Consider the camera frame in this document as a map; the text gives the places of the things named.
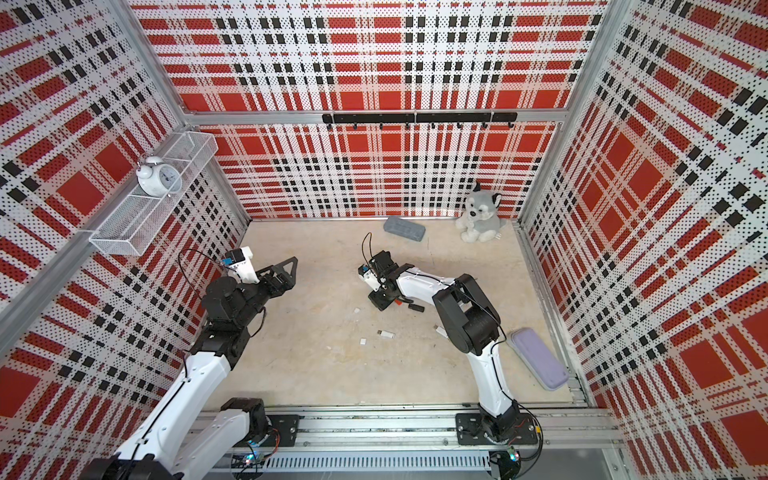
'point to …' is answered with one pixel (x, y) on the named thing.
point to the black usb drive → (416, 307)
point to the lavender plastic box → (538, 360)
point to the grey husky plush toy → (481, 220)
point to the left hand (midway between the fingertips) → (292, 262)
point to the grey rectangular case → (404, 228)
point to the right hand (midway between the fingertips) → (383, 297)
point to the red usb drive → (399, 302)
